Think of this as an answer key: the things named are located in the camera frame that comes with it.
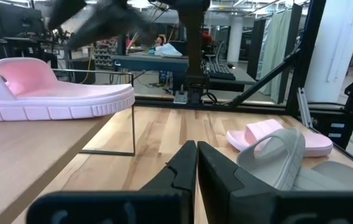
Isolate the black monitor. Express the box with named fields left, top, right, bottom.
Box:
left=0, top=2, right=45, bottom=38

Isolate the black keyboard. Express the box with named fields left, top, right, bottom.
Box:
left=206, top=61, right=237, bottom=81

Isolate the white bag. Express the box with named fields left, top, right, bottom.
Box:
left=154, top=42, right=183, bottom=58

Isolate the black partition panel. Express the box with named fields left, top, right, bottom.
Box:
left=246, top=17, right=267, bottom=80

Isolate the black looped cable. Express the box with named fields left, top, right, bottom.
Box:
left=201, top=91, right=219, bottom=105

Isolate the wooden shelf with metal frame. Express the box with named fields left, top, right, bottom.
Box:
left=0, top=68, right=136, bottom=224

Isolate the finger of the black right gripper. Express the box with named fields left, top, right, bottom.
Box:
left=47, top=0, right=87, bottom=30
left=67, top=9, right=140, bottom=50

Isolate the parts bin rack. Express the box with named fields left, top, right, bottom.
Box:
left=94, top=39, right=119, bottom=68

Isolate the black metal rig frame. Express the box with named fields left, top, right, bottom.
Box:
left=134, top=0, right=353, bottom=177

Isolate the silver aluminium bracket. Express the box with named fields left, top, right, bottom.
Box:
left=296, top=87, right=314, bottom=130

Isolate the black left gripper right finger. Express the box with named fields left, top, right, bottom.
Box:
left=197, top=140, right=353, bottom=224

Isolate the person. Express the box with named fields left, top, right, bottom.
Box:
left=154, top=34, right=167, bottom=48
left=201, top=30, right=213, bottom=54

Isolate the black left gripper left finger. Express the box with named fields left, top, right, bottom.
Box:
left=26, top=139, right=198, bottom=224

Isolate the black box with white labels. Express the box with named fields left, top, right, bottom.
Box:
left=308, top=113, right=353, bottom=151

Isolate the pink rubber slide sandal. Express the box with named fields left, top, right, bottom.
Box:
left=0, top=57, right=136, bottom=123
left=226, top=118, right=334, bottom=158

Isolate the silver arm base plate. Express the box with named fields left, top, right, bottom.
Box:
left=173, top=90, right=188, bottom=105

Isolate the pale green curtain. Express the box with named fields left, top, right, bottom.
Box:
left=259, top=8, right=293, bottom=104

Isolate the black floor box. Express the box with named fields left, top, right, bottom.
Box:
left=70, top=58, right=96, bottom=85

